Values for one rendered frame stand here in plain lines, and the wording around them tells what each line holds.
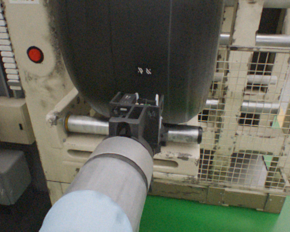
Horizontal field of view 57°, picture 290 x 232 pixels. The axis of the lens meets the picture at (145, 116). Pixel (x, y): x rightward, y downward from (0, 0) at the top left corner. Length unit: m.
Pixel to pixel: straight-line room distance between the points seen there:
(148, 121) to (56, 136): 0.37
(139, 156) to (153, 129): 0.09
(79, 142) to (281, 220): 1.36
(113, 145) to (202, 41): 0.24
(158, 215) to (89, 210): 1.44
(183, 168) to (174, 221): 0.97
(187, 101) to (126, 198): 0.31
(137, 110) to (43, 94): 0.47
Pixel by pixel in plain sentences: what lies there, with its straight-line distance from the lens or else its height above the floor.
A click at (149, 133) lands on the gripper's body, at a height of 1.06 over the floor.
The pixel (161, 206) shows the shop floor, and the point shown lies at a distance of 1.69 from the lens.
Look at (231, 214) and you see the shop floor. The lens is 1.72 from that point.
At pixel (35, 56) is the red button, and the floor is 1.06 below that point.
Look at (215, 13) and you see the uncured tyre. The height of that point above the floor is 1.20.
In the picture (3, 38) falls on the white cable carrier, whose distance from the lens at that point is 0.82.
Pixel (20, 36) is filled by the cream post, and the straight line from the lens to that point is 0.76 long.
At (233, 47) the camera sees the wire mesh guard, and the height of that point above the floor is 1.00.
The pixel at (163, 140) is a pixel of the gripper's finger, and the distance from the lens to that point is 0.42.
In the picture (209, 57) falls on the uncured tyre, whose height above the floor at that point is 1.13.
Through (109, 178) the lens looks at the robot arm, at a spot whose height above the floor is 1.10.
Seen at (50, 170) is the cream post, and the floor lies 0.67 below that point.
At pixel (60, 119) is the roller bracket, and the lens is 0.68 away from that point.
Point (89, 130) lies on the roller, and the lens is 0.69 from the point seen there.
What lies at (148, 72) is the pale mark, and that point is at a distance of 0.46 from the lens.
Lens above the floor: 1.27
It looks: 30 degrees down
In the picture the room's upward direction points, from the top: straight up
